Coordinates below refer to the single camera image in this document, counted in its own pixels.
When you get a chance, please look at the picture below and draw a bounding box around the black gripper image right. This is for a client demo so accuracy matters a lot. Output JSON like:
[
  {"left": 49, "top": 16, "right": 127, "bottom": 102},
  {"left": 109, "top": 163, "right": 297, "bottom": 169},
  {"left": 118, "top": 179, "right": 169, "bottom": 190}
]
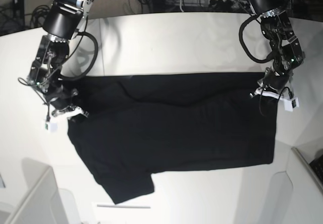
[{"left": 251, "top": 68, "right": 292, "bottom": 98}]

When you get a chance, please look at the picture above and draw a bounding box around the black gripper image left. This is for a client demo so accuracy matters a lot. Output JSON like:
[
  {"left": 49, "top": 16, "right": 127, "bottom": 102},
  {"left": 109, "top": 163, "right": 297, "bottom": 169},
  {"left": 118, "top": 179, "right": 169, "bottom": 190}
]
[{"left": 41, "top": 82, "right": 88, "bottom": 124}]

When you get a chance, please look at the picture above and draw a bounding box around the black T-shirt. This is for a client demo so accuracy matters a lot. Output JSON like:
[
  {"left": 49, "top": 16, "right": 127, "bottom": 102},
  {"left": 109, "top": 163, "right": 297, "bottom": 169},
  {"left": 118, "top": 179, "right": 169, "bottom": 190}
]
[{"left": 68, "top": 72, "right": 277, "bottom": 204}]

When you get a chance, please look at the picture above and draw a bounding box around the black keyboard at right edge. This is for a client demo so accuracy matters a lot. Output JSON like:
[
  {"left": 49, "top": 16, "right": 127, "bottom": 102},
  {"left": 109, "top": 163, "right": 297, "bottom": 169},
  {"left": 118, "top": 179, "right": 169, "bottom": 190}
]
[{"left": 310, "top": 156, "right": 323, "bottom": 183}]

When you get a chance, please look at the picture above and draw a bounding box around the white partition lower right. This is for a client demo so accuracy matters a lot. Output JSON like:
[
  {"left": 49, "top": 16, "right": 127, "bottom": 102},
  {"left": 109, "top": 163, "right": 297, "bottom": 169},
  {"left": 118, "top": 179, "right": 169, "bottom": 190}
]
[{"left": 261, "top": 148, "right": 322, "bottom": 223}]

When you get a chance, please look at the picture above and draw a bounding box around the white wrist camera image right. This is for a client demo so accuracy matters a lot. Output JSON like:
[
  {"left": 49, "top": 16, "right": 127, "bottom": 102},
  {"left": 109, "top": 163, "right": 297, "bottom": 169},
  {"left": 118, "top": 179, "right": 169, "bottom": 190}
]
[{"left": 253, "top": 87, "right": 299, "bottom": 112}]

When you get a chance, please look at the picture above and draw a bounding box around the coiled black cable on floor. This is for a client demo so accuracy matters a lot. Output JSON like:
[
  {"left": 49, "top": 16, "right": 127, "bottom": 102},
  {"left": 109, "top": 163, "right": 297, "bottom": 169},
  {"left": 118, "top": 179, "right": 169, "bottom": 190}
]
[{"left": 29, "top": 5, "right": 55, "bottom": 29}]

